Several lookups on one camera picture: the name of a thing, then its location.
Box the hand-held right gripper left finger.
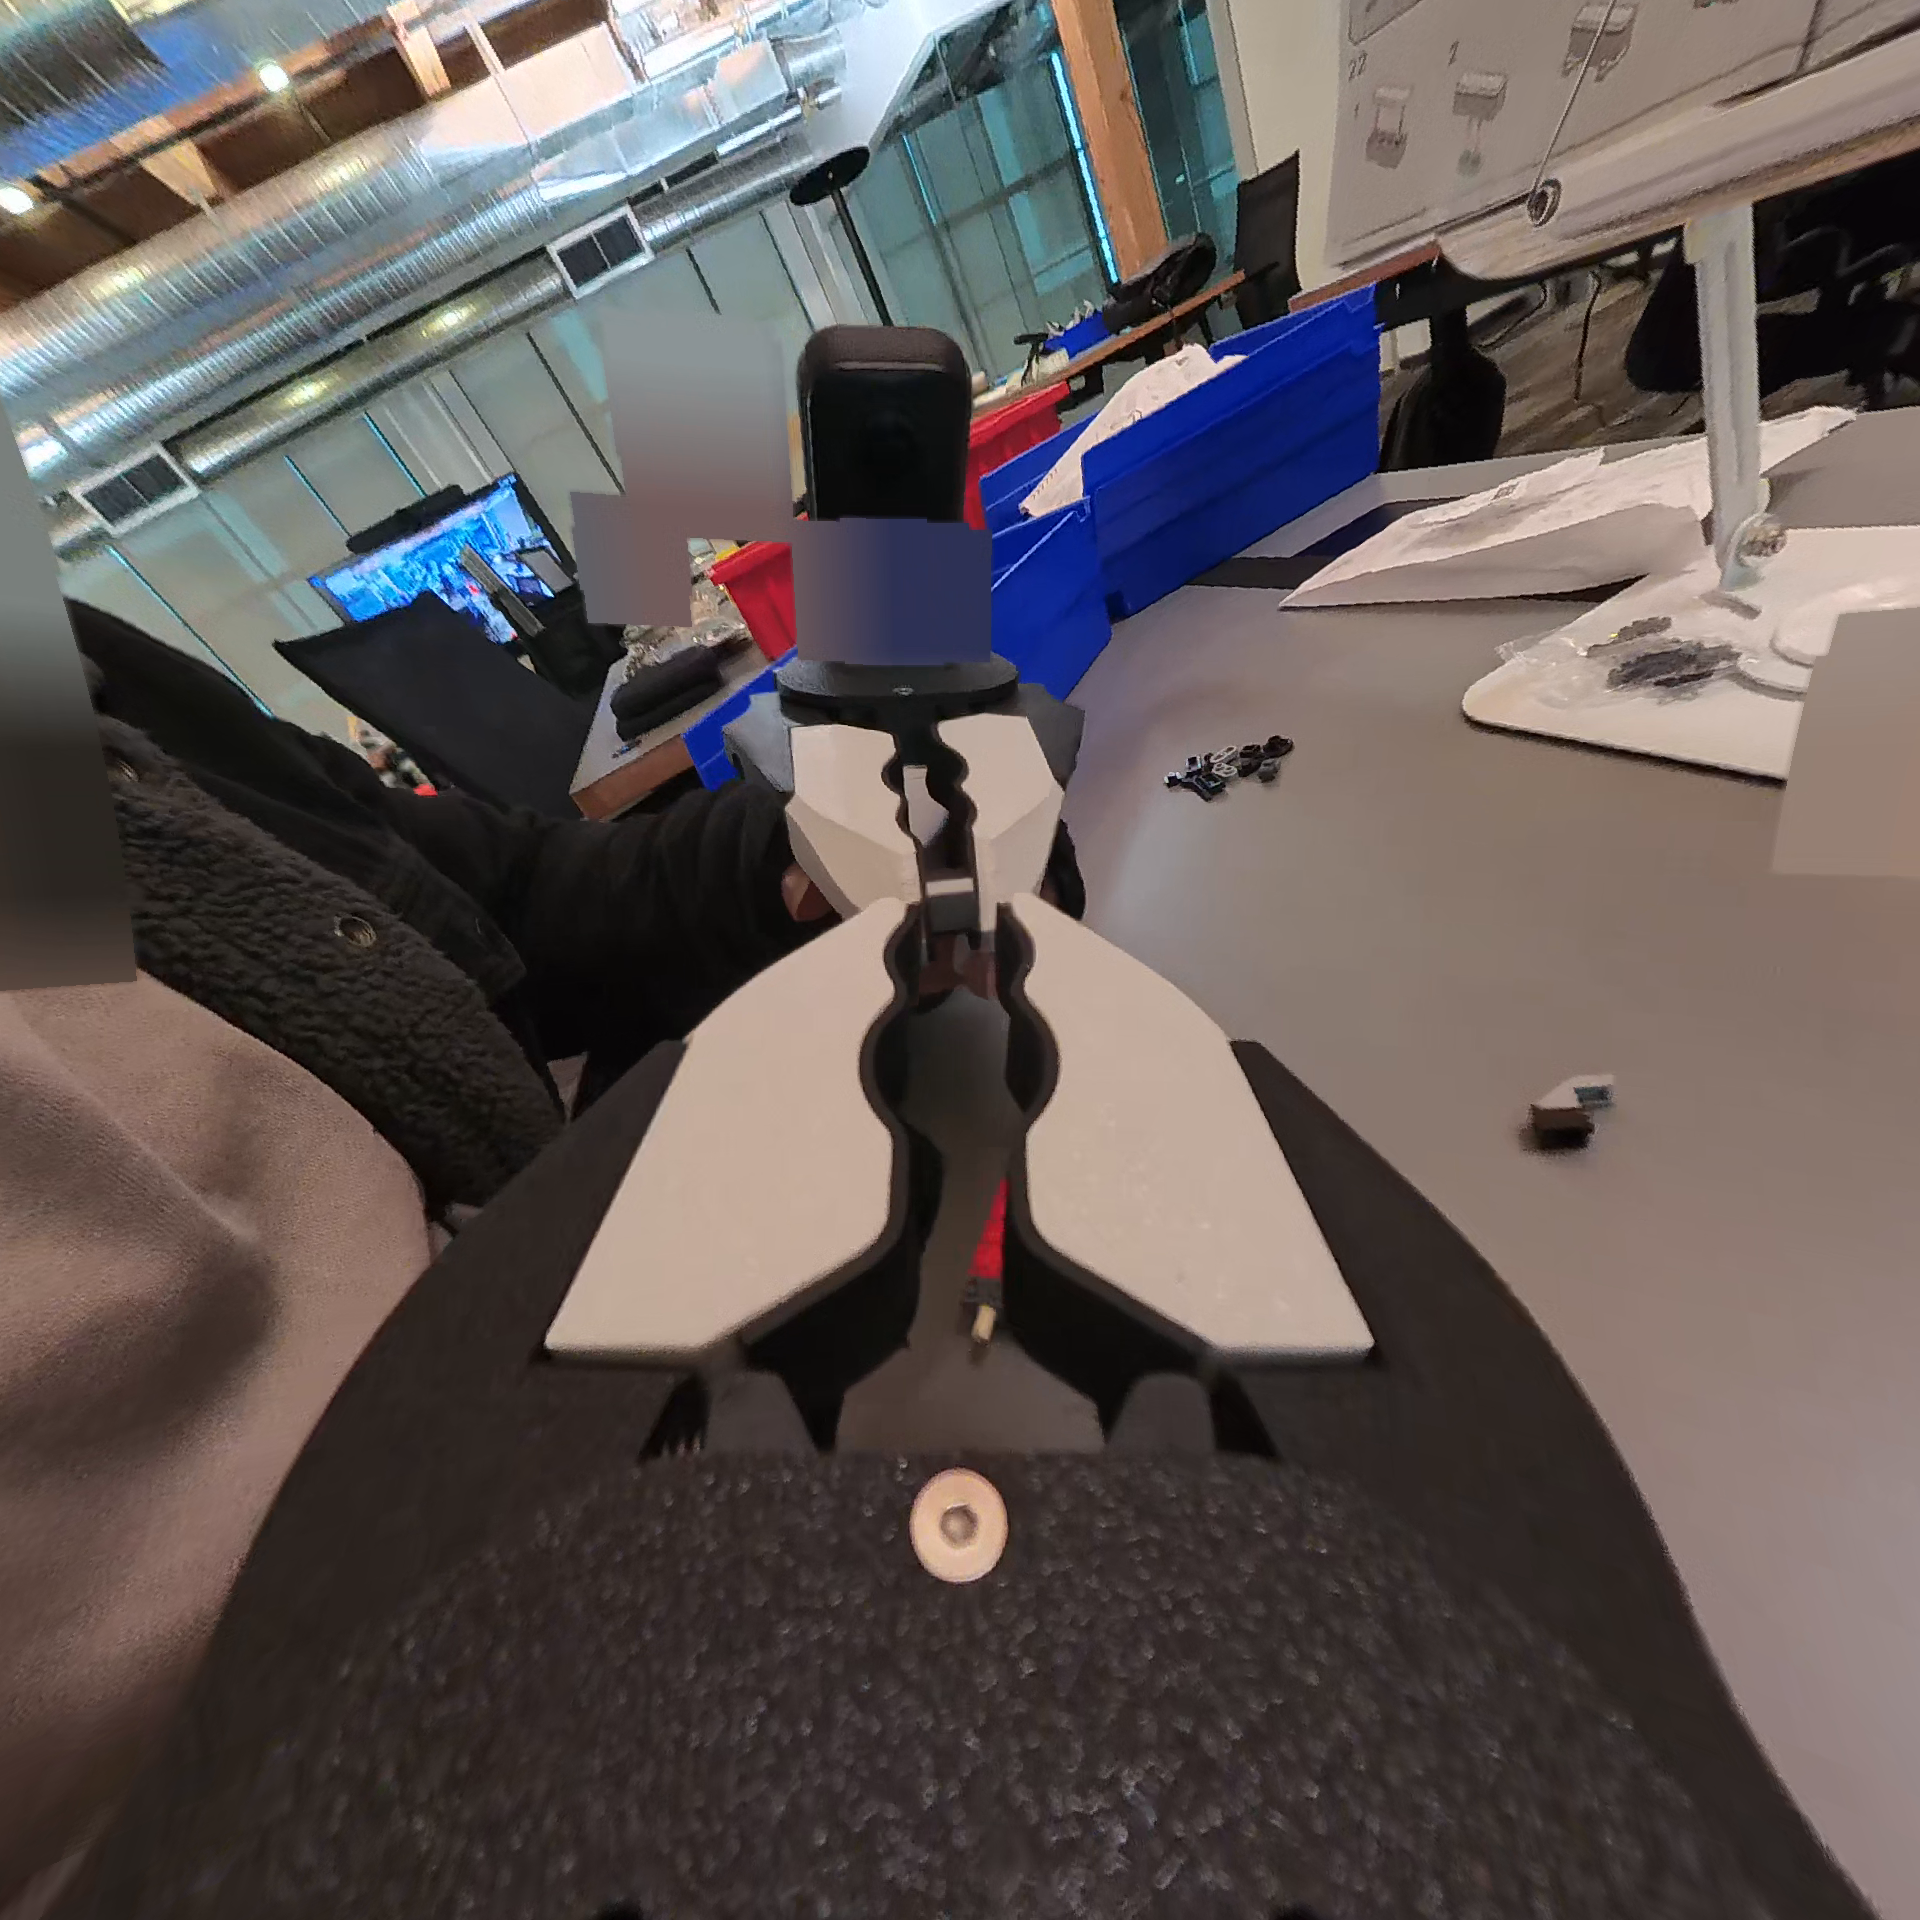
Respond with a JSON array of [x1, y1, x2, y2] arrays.
[[545, 896, 922, 1454]]

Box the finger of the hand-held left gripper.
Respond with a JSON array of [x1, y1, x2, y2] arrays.
[[783, 725, 940, 917], [937, 725, 1066, 910]]

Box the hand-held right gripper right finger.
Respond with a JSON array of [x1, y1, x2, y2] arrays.
[[990, 892, 1374, 1452]]

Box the toy brick car chassis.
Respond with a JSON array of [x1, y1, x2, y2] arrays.
[[950, 1155, 1014, 1364]]

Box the person's left forearm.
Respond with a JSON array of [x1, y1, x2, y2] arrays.
[[495, 780, 799, 1080]]

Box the grey desk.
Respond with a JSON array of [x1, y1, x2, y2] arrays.
[[556, 405, 1920, 1907]]

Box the red plastic bin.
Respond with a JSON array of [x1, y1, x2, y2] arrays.
[[708, 382, 1074, 662]]

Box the pile of small black pieces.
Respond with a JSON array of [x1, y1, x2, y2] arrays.
[[1161, 732, 1297, 792]]

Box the small side table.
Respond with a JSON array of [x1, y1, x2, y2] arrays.
[[567, 637, 782, 819]]

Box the black floor lamp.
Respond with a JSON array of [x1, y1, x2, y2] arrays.
[[790, 147, 903, 332]]

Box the white printed paper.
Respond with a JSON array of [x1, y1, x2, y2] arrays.
[[1019, 344, 1254, 518]]

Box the background wooden table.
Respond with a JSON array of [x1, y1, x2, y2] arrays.
[[1036, 269, 1247, 366]]

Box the black bag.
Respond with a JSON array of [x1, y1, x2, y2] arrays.
[[1117, 230, 1220, 324]]

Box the black chair back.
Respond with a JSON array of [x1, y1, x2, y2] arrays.
[[274, 592, 601, 819]]

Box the black office chair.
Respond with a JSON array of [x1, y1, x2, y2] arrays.
[[1230, 151, 1307, 324]]

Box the monitor screen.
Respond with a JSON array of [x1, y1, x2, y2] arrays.
[[307, 470, 578, 646]]

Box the black webcam bar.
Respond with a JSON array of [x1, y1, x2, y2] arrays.
[[345, 486, 471, 551]]

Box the dark fleece jacket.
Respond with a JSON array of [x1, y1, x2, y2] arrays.
[[67, 599, 565, 1215]]

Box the black backpack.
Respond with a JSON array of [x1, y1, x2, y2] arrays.
[[1380, 323, 1509, 473]]

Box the white paper bag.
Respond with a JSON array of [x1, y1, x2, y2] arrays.
[[1281, 405, 1862, 613]]

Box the beige hoodie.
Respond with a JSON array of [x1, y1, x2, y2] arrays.
[[0, 976, 453, 1870]]

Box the clear bag of pieces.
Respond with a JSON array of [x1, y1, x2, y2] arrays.
[[1500, 607, 1748, 705]]

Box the instruction booklet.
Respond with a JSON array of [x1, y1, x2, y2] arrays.
[[1324, 0, 1920, 272]]

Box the white stand pole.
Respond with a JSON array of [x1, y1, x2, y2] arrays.
[[1686, 200, 1787, 600]]

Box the white stand tray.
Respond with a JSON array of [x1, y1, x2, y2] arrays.
[[1439, 141, 1920, 287]]

